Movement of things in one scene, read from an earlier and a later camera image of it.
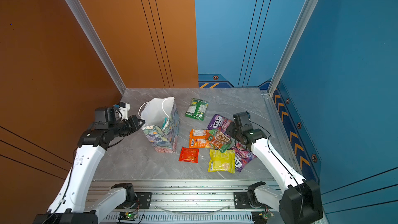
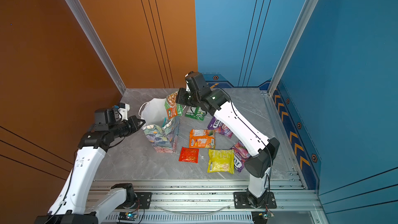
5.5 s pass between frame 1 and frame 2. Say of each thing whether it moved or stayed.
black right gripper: moved
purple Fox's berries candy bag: stayed
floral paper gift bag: stayed
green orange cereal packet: moved
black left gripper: stayed
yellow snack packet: stayed
